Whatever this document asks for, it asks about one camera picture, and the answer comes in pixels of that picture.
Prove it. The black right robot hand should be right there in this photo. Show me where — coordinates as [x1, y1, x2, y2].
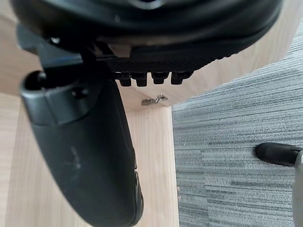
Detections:
[9, 0, 288, 227]

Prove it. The light wood cabinet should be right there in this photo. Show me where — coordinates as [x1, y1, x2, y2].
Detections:
[0, 0, 299, 227]

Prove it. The silver robot leg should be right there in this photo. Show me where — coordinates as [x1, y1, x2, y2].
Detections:
[292, 149, 303, 227]

